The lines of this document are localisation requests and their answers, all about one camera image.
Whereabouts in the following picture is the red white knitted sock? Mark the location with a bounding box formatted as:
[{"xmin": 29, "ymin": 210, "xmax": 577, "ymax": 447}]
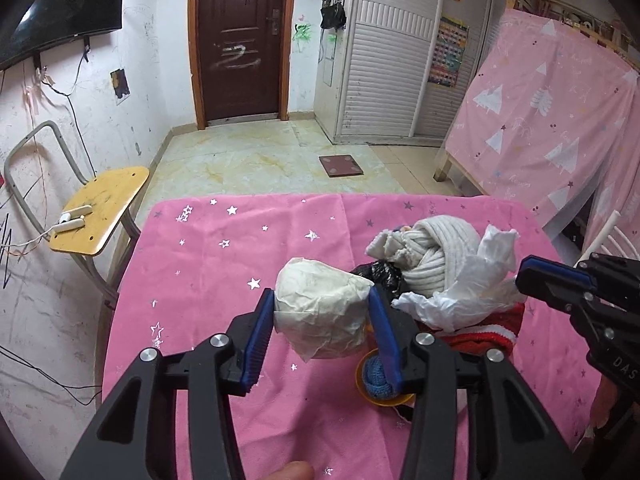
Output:
[{"xmin": 435, "ymin": 302, "xmax": 525, "ymax": 356}]

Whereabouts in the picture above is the white plastic bag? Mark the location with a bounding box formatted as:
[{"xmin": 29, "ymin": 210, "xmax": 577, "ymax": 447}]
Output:
[{"xmin": 392, "ymin": 226, "xmax": 526, "ymax": 333}]

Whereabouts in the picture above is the black plastic bag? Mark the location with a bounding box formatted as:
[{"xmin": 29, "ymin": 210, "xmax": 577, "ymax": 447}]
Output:
[{"xmin": 350, "ymin": 260, "xmax": 410, "ymax": 301}]

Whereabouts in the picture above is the white paper ball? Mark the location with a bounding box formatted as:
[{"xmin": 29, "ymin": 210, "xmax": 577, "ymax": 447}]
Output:
[{"xmin": 273, "ymin": 258, "xmax": 373, "ymax": 362}]

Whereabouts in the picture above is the left hand thumb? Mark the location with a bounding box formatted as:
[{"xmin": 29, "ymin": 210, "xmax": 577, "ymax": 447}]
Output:
[{"xmin": 265, "ymin": 460, "xmax": 314, "ymax": 480}]

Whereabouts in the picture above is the grey white knitted hat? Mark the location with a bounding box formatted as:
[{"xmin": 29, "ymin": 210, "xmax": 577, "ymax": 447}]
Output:
[{"xmin": 366, "ymin": 214, "xmax": 480, "ymax": 298}]

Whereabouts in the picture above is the orange cup with blue yarn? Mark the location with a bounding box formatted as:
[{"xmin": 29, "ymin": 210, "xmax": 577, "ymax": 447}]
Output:
[{"xmin": 355, "ymin": 349, "xmax": 414, "ymax": 408}]

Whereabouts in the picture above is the pink star tablecloth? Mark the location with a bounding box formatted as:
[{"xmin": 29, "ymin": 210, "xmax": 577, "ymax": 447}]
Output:
[{"xmin": 101, "ymin": 193, "xmax": 601, "ymax": 480}]

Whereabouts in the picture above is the pink tree-pattern bed curtain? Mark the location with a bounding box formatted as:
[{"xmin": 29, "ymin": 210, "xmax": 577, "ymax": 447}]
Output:
[{"xmin": 444, "ymin": 10, "xmax": 639, "ymax": 243}]

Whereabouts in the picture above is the yellow wooden chair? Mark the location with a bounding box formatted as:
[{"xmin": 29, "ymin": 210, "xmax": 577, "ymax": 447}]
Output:
[{"xmin": 3, "ymin": 120, "xmax": 150, "ymax": 308}]

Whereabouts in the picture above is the white power strip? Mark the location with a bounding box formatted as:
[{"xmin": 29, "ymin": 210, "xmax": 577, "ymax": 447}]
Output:
[{"xmin": 52, "ymin": 205, "xmax": 92, "ymax": 233}]

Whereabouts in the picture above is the brown bathroom scale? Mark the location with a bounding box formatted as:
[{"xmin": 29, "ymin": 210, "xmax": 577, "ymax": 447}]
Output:
[{"xmin": 319, "ymin": 155, "xmax": 363, "ymax": 178}]

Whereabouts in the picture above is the white louvered wardrobe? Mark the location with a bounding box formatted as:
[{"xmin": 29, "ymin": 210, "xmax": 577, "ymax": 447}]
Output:
[{"xmin": 314, "ymin": 0, "xmax": 506, "ymax": 148}]

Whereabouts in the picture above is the dark brown door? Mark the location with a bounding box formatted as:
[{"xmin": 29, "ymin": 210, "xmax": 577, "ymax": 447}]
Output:
[{"xmin": 188, "ymin": 0, "xmax": 294, "ymax": 129}]

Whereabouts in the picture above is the black cable on wall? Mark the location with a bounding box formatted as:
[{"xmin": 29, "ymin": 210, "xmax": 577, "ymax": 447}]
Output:
[{"xmin": 0, "ymin": 343, "xmax": 103, "ymax": 408}]

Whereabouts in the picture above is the wooden bed frame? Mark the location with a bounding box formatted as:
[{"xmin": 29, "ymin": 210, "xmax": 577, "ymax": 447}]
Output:
[{"xmin": 433, "ymin": 150, "xmax": 487, "ymax": 196}]

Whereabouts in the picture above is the colourful wall poster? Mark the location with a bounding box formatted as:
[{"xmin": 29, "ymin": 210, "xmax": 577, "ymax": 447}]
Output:
[{"xmin": 427, "ymin": 16, "xmax": 469, "ymax": 88}]

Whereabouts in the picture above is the black wall television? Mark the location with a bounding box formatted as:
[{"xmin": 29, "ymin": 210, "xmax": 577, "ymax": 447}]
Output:
[{"xmin": 1, "ymin": 0, "xmax": 122, "ymax": 70}]

